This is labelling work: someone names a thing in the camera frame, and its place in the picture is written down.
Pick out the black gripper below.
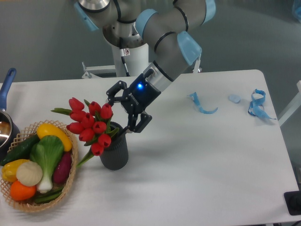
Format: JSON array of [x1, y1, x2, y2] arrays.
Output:
[[106, 73, 161, 135]]

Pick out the red tulip bouquet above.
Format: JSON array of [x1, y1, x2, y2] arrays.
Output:
[[51, 97, 119, 167]]

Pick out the dark grey ribbed vase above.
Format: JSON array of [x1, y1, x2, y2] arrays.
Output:
[[100, 122, 128, 170]]

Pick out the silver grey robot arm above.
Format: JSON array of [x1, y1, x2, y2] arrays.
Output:
[[75, 0, 216, 134]]

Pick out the curled blue ribbon strip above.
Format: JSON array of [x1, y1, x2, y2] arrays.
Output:
[[188, 92, 218, 114]]

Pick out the yellow squash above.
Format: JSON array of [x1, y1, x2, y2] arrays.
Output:
[[37, 123, 72, 152]]

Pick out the purple sweet potato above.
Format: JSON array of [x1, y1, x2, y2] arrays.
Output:
[[53, 152, 72, 184]]

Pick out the green bok choy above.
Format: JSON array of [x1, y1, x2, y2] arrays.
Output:
[[30, 135, 64, 194]]

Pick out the dark green cucumber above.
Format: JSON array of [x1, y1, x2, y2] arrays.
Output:
[[0, 134, 40, 166]]

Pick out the green bean pods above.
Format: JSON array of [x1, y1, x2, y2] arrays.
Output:
[[33, 187, 63, 204]]

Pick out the tangled blue ribbon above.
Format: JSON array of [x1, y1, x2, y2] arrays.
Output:
[[247, 89, 276, 120]]

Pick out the yellow bell pepper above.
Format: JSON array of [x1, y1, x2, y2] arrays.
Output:
[[1, 159, 30, 183]]

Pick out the woven wicker basket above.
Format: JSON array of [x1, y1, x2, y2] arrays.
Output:
[[0, 120, 78, 212]]

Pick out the orange fruit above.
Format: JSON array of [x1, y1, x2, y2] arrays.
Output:
[[10, 180, 37, 201]]

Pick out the black device at table edge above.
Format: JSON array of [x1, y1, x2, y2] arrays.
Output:
[[284, 191, 301, 216]]

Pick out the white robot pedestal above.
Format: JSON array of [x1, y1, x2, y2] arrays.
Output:
[[111, 44, 150, 77]]

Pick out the white metal base frame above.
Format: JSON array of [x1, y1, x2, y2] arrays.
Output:
[[81, 55, 203, 79]]

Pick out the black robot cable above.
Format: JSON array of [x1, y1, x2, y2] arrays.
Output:
[[119, 37, 131, 77]]

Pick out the blue handled saucepan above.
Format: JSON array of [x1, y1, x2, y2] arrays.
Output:
[[0, 68, 20, 160]]

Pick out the white frame right edge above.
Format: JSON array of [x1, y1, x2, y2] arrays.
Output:
[[278, 81, 301, 127]]

